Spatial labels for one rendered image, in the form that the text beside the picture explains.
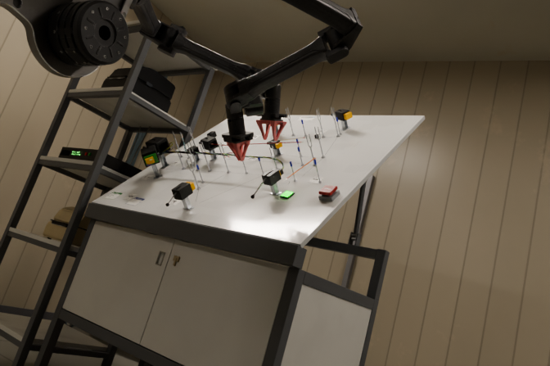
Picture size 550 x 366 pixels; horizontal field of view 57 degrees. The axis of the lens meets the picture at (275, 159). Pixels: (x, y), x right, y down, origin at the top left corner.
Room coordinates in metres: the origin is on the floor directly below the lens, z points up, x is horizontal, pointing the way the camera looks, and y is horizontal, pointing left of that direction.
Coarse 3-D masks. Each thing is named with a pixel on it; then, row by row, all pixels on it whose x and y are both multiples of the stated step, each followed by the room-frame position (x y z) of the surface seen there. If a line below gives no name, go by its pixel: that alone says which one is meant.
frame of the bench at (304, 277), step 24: (288, 288) 1.60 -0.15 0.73; (336, 288) 1.78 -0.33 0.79; (288, 312) 1.59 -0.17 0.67; (48, 336) 2.33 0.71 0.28; (96, 336) 2.13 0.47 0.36; (120, 336) 2.05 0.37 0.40; (288, 336) 1.61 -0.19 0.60; (48, 360) 2.35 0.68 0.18; (144, 360) 1.93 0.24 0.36; (168, 360) 1.86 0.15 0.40; (264, 360) 1.61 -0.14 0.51; (360, 360) 2.01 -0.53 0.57
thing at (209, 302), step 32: (192, 256) 1.89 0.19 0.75; (224, 256) 1.79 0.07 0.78; (160, 288) 1.96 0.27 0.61; (192, 288) 1.86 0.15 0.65; (224, 288) 1.76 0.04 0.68; (256, 288) 1.68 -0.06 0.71; (160, 320) 1.92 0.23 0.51; (192, 320) 1.82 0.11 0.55; (224, 320) 1.73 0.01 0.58; (256, 320) 1.65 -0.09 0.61; (160, 352) 1.89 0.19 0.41; (192, 352) 1.80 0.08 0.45; (224, 352) 1.71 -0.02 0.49; (256, 352) 1.63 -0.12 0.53
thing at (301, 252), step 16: (96, 208) 2.27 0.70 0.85; (112, 208) 2.19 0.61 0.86; (128, 224) 2.10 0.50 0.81; (144, 224) 2.04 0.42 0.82; (160, 224) 1.97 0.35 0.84; (176, 224) 1.92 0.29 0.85; (192, 224) 1.86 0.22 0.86; (192, 240) 1.85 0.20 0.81; (208, 240) 1.80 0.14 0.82; (224, 240) 1.75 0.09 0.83; (240, 240) 1.70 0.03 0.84; (256, 240) 1.66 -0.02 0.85; (272, 240) 1.62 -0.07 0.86; (256, 256) 1.65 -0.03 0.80; (272, 256) 1.61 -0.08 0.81; (288, 256) 1.57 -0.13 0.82; (304, 256) 1.59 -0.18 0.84
